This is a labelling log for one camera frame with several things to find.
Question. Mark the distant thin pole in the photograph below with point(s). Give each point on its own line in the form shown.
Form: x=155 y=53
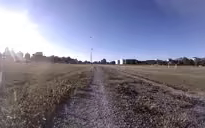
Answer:
x=91 y=55

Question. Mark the grey gravel track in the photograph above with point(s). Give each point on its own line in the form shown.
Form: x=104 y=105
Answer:
x=95 y=106

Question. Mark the distant row of trees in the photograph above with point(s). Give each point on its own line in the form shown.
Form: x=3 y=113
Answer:
x=183 y=61

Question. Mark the distant white building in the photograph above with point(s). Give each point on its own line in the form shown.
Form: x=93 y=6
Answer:
x=120 y=61

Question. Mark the dry brown grass field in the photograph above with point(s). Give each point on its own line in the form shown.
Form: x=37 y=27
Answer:
x=176 y=76

